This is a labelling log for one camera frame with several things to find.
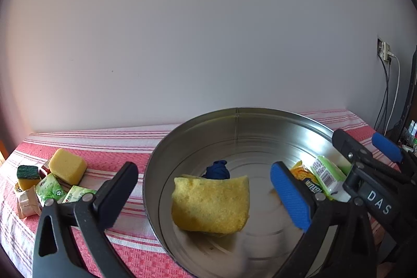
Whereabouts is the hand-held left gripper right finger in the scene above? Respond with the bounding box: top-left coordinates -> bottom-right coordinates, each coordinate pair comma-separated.
270,162 -> 376,278

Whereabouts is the white cable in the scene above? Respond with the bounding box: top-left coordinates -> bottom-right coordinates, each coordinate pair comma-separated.
389,53 -> 401,135

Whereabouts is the tan paper packet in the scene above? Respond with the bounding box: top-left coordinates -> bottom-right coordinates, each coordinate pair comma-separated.
15,185 -> 43,220

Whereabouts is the dark blue cloth ball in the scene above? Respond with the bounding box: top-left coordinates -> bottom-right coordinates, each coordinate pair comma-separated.
203,160 -> 230,181

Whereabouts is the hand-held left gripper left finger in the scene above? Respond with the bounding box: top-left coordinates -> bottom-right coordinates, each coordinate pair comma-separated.
32,162 -> 139,278

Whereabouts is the flat yellow sponge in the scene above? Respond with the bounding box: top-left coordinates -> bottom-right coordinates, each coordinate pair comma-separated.
171,176 -> 251,236

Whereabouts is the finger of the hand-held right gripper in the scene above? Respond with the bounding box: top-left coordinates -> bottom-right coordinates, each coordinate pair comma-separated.
372,132 -> 417,179
332,129 -> 417,187

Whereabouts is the black cable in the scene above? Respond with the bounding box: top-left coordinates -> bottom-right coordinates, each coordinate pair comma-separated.
375,57 -> 390,132

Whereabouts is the black vertical pole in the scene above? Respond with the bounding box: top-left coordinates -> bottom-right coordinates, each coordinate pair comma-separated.
398,47 -> 417,143

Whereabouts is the thick yellow sponge block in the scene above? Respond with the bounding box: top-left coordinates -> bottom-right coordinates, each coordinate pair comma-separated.
49,148 -> 88,186

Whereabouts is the round metal tin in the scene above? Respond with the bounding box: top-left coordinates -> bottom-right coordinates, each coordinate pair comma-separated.
143,107 -> 351,278

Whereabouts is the red packet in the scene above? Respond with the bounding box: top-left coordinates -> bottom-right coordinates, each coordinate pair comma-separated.
39,161 -> 53,178

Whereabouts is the yellow snack packet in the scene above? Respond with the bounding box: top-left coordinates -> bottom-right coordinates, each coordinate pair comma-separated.
290,160 -> 318,194

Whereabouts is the green and yellow scrub sponge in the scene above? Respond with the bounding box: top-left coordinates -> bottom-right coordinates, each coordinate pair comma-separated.
17,165 -> 41,191

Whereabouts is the green and white packet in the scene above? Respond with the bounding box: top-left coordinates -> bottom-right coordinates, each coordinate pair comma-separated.
309,156 -> 347,201

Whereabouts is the red striped tablecloth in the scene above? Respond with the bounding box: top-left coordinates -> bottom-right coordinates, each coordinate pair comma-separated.
0,108 -> 417,278

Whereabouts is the green tea packet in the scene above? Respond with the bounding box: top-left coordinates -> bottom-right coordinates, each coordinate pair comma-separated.
62,185 -> 97,204
35,173 -> 67,205

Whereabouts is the wall socket with plugs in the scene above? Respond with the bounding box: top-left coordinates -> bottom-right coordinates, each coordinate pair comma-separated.
377,37 -> 394,63

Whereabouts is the cluster of small boxes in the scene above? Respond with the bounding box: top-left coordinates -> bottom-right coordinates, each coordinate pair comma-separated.
403,119 -> 417,153

